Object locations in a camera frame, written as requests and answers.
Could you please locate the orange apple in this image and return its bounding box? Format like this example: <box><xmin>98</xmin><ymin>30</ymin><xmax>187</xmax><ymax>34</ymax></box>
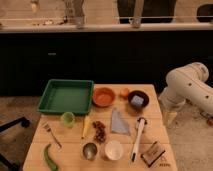
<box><xmin>120</xmin><ymin>88</ymin><xmax>130</xmax><ymax>98</ymax></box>

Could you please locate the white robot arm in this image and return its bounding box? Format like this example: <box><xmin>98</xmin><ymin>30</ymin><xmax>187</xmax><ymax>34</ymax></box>
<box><xmin>159</xmin><ymin>62</ymin><xmax>213</xmax><ymax>126</ymax></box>

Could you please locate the dark brown bowl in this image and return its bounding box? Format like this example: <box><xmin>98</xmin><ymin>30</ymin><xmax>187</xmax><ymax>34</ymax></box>
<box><xmin>128</xmin><ymin>90</ymin><xmax>149</xmax><ymax>110</ymax></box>

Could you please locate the red bowl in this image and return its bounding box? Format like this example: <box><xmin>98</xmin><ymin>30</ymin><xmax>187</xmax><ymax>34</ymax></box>
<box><xmin>92</xmin><ymin>87</ymin><xmax>115</xmax><ymax>107</ymax></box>

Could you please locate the blue sponge cube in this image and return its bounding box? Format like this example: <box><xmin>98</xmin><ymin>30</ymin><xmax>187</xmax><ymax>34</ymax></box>
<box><xmin>130</xmin><ymin>95</ymin><xmax>144</xmax><ymax>107</ymax></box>

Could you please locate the grey blue cloth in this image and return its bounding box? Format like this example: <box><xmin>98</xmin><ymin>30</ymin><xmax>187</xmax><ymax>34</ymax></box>
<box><xmin>111</xmin><ymin>108</ymin><xmax>130</xmax><ymax>135</ymax></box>

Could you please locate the bunch of brown grapes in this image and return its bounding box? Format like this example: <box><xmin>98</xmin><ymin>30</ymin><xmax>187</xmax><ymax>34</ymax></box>
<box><xmin>93</xmin><ymin>121</ymin><xmax>106</xmax><ymax>144</ymax></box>

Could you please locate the yellow corn cob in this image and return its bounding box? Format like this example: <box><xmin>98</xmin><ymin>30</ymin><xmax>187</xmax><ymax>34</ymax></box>
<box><xmin>82</xmin><ymin>115</ymin><xmax>91</xmax><ymax>139</ymax></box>

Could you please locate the black cabinet counter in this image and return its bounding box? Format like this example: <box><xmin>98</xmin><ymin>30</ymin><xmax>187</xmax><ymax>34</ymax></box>
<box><xmin>0</xmin><ymin>30</ymin><xmax>213</xmax><ymax>96</ymax></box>

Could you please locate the small metal cup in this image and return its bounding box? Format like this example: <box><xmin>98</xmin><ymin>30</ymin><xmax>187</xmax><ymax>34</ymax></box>
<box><xmin>83</xmin><ymin>143</ymin><xmax>98</xmax><ymax>160</ymax></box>

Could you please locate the green plastic cup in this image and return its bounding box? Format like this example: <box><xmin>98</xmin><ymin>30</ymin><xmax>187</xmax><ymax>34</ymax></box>
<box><xmin>60</xmin><ymin>112</ymin><xmax>75</xmax><ymax>128</ymax></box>

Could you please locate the green plastic tray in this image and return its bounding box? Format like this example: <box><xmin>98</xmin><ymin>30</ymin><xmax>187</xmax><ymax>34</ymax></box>
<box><xmin>38</xmin><ymin>79</ymin><xmax>94</xmax><ymax>116</ymax></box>

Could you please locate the silver metal fork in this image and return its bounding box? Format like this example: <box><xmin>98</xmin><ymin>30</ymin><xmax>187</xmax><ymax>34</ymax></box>
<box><xmin>43</xmin><ymin>124</ymin><xmax>62</xmax><ymax>148</ymax></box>

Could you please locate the green chili pepper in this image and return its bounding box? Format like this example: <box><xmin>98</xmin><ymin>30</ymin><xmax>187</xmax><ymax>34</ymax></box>
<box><xmin>43</xmin><ymin>144</ymin><xmax>58</xmax><ymax>171</ymax></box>

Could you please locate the black office chair base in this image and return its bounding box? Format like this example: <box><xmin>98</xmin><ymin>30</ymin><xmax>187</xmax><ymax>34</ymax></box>
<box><xmin>0</xmin><ymin>116</ymin><xmax>31</xmax><ymax>171</ymax></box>

